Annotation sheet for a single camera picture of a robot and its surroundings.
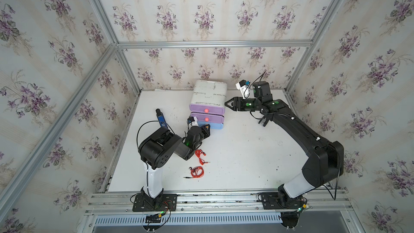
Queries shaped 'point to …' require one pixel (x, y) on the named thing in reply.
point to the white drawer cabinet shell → (209, 93)
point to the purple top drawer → (199, 108)
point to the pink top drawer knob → (206, 110)
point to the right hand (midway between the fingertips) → (229, 104)
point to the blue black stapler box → (161, 118)
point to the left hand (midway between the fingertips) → (211, 127)
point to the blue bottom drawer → (213, 125)
